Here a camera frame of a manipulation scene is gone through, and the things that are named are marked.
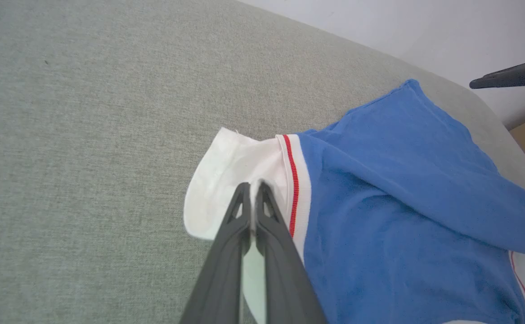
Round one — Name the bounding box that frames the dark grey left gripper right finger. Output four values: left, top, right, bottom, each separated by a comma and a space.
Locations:
255, 181, 328, 324

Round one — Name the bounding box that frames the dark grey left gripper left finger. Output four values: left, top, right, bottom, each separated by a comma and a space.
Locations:
179, 182, 251, 324

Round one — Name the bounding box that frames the blue shirt with white striped trim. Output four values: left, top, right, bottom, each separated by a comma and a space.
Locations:
183, 79, 525, 324

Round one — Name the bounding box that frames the grey fabric sofa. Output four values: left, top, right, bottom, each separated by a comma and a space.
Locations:
0, 0, 525, 324

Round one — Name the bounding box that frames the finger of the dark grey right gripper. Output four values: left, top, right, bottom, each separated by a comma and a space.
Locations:
469, 56, 525, 89

